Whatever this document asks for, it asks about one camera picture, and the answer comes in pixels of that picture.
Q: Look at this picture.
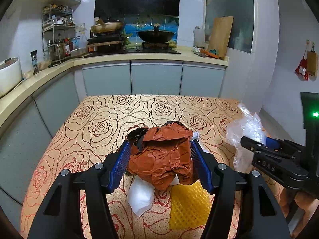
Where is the white plastic jug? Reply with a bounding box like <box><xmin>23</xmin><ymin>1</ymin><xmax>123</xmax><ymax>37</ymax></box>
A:
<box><xmin>194</xmin><ymin>26</ymin><xmax>205</xmax><ymax>48</ymax></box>

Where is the yellow sponge mat front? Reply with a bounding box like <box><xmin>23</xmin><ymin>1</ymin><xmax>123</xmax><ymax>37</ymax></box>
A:
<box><xmin>169</xmin><ymin>181</ymin><xmax>211</xmax><ymax>230</ymax></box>

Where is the brown hanging paper bag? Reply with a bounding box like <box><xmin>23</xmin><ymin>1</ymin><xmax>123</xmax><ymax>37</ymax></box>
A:
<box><xmin>307</xmin><ymin>42</ymin><xmax>318</xmax><ymax>77</ymax></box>

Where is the clear plastic bag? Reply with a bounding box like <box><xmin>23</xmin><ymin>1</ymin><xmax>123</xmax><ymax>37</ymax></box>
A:
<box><xmin>226</xmin><ymin>103</ymin><xmax>267</xmax><ymax>173</ymax></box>

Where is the wooden cutting board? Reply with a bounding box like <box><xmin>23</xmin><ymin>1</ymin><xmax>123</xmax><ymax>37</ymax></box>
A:
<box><xmin>208</xmin><ymin>16</ymin><xmax>234</xmax><ymax>58</ymax></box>

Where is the small black plastic bag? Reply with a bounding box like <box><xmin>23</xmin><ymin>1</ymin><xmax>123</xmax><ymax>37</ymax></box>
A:
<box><xmin>126</xmin><ymin>127</ymin><xmax>149</xmax><ymax>154</ymax></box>

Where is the white rice cooker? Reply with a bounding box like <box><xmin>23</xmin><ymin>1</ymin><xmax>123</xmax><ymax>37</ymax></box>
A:
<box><xmin>0</xmin><ymin>57</ymin><xmax>22</xmax><ymax>97</ymax></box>

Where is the black wok on stove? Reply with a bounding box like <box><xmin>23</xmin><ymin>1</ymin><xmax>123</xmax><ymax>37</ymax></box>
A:
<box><xmin>138</xmin><ymin>24</ymin><xmax>175</xmax><ymax>44</ymax></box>

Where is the beige pan on stove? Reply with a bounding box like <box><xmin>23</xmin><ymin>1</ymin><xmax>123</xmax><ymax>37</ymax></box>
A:
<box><xmin>90</xmin><ymin>17</ymin><xmax>125</xmax><ymax>36</ymax></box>

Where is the rose patterned orange tablecloth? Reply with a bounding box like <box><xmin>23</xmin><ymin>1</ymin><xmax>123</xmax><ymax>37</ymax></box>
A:
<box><xmin>20</xmin><ymin>95</ymin><xmax>242</xmax><ymax>238</ymax></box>

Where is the metal spice rack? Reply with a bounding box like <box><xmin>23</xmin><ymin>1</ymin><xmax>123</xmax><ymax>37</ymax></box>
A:
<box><xmin>42</xmin><ymin>3</ymin><xmax>76</xmax><ymax>65</ymax></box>

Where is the person's hand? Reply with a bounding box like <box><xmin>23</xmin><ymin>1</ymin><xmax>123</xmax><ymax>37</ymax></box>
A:
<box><xmin>279</xmin><ymin>189</ymin><xmax>318</xmax><ymax>238</ymax></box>

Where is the brown paper bag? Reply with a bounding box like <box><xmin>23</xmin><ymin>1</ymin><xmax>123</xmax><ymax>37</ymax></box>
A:
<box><xmin>127</xmin><ymin>121</ymin><xmax>198</xmax><ymax>190</ymax></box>
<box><xmin>307</xmin><ymin>42</ymin><xmax>318</xmax><ymax>77</ymax></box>

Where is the kitchen counter with cabinets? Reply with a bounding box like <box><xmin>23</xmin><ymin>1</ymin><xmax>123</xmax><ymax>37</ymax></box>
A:
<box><xmin>0</xmin><ymin>45</ymin><xmax>230</xmax><ymax>205</ymax></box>

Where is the red hanging decoration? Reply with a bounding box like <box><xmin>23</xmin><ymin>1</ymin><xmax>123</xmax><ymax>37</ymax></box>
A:
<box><xmin>295</xmin><ymin>40</ymin><xmax>310</xmax><ymax>81</ymax></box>

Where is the white paper piece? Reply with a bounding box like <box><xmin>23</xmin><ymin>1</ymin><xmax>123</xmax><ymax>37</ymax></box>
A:
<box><xmin>127</xmin><ymin>175</ymin><xmax>155</xmax><ymax>217</ymax></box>

